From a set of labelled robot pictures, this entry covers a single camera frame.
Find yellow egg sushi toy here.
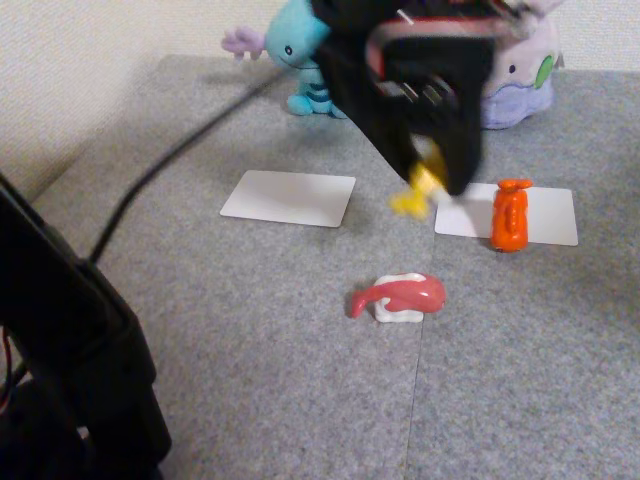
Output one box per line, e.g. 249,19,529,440
388,143,450,222

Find orange shrimp sushi toy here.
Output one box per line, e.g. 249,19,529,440
489,178,533,254

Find pale purple Goomy plush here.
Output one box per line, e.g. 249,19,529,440
477,0,564,131

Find blue Wooper plush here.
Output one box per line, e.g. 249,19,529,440
221,0,352,120

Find pink tuna sushi toy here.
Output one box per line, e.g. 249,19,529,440
349,272,448,324

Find white rectangular card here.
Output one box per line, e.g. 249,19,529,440
219,169,358,229
434,181,580,247

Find red white black servo wire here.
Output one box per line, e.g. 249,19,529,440
363,13,502,84

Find black camera cable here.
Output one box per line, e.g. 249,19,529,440
86,67,292,265

